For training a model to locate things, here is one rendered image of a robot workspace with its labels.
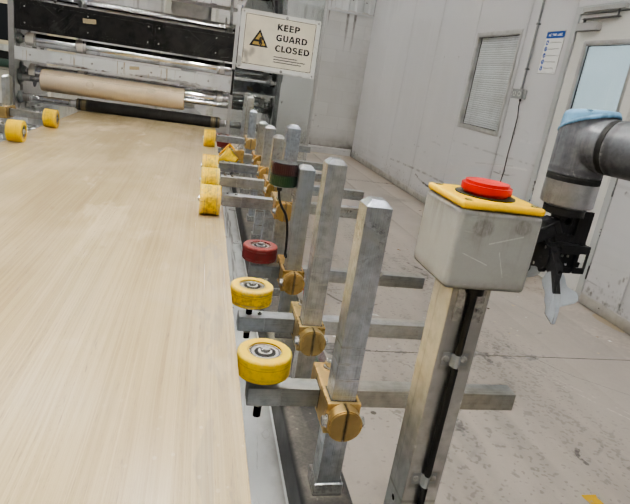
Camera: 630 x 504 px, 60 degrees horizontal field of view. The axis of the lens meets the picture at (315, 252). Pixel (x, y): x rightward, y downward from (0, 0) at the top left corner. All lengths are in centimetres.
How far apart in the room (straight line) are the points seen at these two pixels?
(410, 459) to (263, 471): 54
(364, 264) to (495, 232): 31
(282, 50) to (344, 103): 679
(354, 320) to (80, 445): 36
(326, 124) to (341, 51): 127
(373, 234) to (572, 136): 45
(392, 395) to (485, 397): 16
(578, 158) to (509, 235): 59
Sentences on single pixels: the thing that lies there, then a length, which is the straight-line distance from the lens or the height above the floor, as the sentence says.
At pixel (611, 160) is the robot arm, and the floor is 124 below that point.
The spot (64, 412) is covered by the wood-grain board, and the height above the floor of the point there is 90.
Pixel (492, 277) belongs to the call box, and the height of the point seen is 116.
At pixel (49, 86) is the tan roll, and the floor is 102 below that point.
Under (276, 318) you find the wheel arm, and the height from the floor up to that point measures 85.
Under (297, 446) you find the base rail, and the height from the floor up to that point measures 70.
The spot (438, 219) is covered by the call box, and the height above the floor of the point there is 120.
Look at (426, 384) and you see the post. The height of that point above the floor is 105.
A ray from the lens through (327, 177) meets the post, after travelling 93.
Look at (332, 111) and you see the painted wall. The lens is 1015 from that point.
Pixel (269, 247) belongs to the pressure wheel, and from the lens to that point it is 125.
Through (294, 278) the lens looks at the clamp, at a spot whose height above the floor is 86.
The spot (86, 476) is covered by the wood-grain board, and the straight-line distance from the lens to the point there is 60.
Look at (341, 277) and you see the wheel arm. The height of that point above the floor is 85.
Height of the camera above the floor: 129
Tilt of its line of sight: 18 degrees down
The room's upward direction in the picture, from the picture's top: 9 degrees clockwise
